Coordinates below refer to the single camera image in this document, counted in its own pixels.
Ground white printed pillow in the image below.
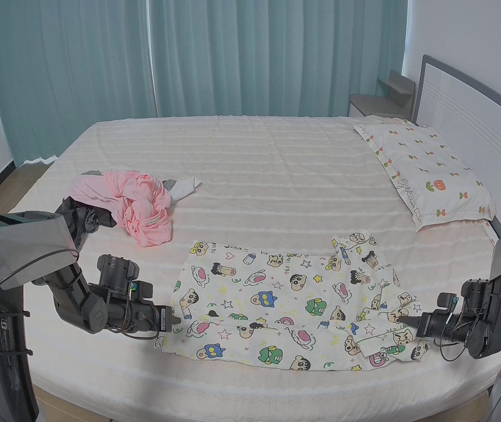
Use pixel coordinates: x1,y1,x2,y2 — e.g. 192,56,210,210
354,115,501,248

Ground white and grey garment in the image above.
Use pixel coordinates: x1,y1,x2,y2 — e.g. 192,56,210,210
163,175,204,205

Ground black garment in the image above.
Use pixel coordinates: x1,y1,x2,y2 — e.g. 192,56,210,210
55,197,117,254

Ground blue-green curtain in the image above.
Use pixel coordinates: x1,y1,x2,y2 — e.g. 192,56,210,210
0,0,159,166
149,0,410,118

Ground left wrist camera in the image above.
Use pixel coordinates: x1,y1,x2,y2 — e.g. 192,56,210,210
128,280,154,301

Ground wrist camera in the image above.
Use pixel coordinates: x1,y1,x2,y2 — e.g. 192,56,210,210
437,293,458,314
128,280,154,301

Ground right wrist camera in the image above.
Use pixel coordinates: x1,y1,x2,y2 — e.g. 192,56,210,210
437,293,458,314

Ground grey bedside table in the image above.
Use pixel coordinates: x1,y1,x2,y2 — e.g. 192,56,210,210
349,69,418,118

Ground bed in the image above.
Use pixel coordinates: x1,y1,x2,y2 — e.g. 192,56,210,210
0,55,501,422

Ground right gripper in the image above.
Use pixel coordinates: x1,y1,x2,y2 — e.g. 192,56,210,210
416,310,454,342

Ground white printed pyjama top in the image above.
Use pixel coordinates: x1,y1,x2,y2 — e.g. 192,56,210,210
154,229,432,373

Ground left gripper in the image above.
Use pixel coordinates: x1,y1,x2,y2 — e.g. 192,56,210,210
127,302,175,335

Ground pink garment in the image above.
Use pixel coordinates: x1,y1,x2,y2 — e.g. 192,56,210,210
65,170,175,249

